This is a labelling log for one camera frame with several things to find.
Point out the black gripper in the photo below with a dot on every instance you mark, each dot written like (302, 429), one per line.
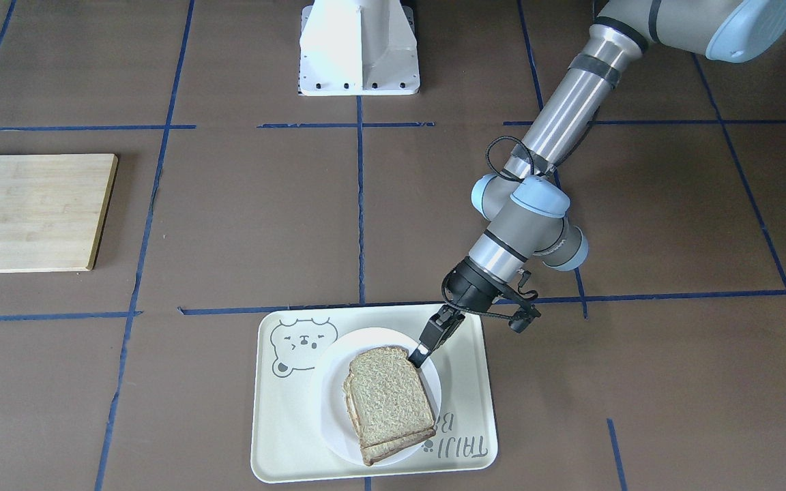
(472, 286)

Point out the brown bread slice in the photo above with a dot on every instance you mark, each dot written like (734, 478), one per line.
(386, 399)

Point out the white round plate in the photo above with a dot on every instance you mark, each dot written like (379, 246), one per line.
(328, 398)

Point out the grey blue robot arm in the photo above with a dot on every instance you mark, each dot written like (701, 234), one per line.
(527, 213)

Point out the wooden cutting board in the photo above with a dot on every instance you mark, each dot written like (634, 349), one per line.
(53, 209)

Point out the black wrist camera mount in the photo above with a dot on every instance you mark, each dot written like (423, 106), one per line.
(526, 313)

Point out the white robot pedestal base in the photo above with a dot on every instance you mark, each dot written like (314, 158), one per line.
(358, 48)

